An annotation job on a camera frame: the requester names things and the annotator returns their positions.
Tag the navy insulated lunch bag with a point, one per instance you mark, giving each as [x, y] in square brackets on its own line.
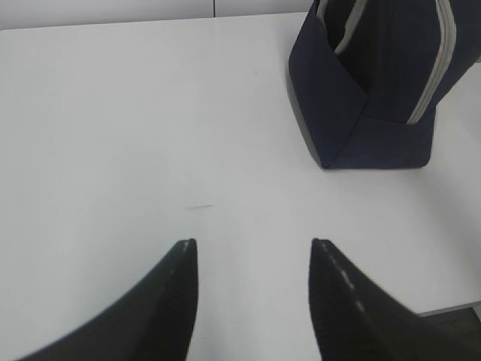
[368, 76]

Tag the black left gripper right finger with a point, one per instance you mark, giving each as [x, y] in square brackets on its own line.
[354, 319]

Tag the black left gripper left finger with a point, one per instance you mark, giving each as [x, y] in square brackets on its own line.
[154, 320]

